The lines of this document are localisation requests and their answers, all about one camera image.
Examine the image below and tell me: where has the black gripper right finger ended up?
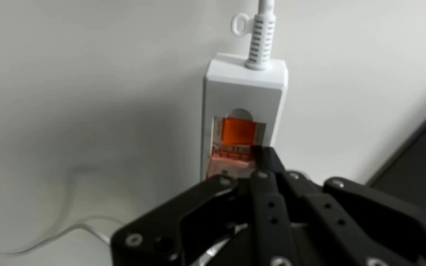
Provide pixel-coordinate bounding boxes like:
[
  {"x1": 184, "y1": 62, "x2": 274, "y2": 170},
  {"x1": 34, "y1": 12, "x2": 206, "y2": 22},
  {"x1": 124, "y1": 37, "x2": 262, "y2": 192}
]
[{"x1": 265, "y1": 145, "x2": 426, "y2": 266}]

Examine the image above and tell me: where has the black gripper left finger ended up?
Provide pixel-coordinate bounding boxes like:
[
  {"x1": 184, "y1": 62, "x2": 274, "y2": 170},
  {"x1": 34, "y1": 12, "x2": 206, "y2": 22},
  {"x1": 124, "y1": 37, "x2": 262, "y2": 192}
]
[{"x1": 110, "y1": 143, "x2": 300, "y2": 266}]

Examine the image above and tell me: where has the thick white power strip cable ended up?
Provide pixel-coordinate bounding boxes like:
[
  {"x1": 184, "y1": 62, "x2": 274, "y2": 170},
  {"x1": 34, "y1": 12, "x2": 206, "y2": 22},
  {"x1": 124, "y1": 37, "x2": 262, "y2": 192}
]
[{"x1": 229, "y1": 0, "x2": 278, "y2": 72}]

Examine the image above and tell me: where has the thin white kettle cable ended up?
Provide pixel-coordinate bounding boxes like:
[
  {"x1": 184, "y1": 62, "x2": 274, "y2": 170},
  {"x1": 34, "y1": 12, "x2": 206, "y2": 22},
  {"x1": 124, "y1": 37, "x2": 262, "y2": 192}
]
[{"x1": 0, "y1": 216, "x2": 114, "y2": 258}]

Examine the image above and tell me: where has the white power strip orange switch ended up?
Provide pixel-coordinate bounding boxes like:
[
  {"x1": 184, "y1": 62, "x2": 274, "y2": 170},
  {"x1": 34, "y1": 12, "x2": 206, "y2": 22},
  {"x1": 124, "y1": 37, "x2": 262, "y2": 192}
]
[{"x1": 200, "y1": 52, "x2": 290, "y2": 183}]

